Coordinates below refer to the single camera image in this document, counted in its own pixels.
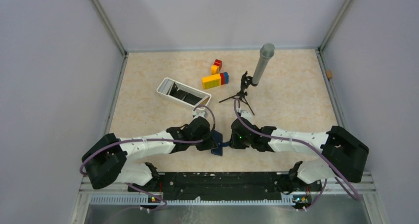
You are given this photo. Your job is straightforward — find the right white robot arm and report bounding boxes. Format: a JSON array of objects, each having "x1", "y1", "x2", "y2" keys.
[{"x1": 230, "y1": 111, "x2": 370, "y2": 190}]

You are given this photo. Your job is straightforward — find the yellow toy block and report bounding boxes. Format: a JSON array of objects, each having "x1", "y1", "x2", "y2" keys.
[{"x1": 202, "y1": 74, "x2": 221, "y2": 90}]

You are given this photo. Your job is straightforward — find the small orange toy block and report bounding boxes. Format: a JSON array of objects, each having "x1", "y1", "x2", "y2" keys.
[{"x1": 210, "y1": 64, "x2": 219, "y2": 75}]

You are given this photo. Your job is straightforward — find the grey microphone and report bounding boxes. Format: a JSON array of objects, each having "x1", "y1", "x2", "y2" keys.
[{"x1": 251, "y1": 43, "x2": 275, "y2": 86}]

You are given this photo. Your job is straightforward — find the white rectangular tray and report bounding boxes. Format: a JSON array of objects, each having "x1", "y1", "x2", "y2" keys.
[{"x1": 156, "y1": 77, "x2": 212, "y2": 109}]

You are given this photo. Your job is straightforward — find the small brown wall object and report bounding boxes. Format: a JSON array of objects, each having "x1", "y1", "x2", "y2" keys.
[{"x1": 325, "y1": 70, "x2": 333, "y2": 80}]

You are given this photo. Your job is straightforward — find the black mini tripod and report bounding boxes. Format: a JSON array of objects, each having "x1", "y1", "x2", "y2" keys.
[{"x1": 219, "y1": 71, "x2": 255, "y2": 115}]

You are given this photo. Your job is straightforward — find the red blue toy block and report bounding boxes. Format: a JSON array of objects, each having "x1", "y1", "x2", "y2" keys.
[{"x1": 219, "y1": 72, "x2": 229, "y2": 85}]

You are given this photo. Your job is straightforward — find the small red toy block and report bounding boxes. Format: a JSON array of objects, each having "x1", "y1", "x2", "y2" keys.
[{"x1": 214, "y1": 59, "x2": 222, "y2": 70}]

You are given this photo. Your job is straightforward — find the blue leather card holder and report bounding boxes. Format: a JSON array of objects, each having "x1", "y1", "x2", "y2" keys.
[{"x1": 211, "y1": 131, "x2": 230, "y2": 156}]

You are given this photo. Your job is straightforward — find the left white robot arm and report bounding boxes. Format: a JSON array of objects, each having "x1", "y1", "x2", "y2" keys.
[{"x1": 80, "y1": 112, "x2": 217, "y2": 191}]

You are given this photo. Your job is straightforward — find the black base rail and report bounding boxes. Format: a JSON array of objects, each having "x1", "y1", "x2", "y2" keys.
[{"x1": 140, "y1": 172, "x2": 322, "y2": 201}]

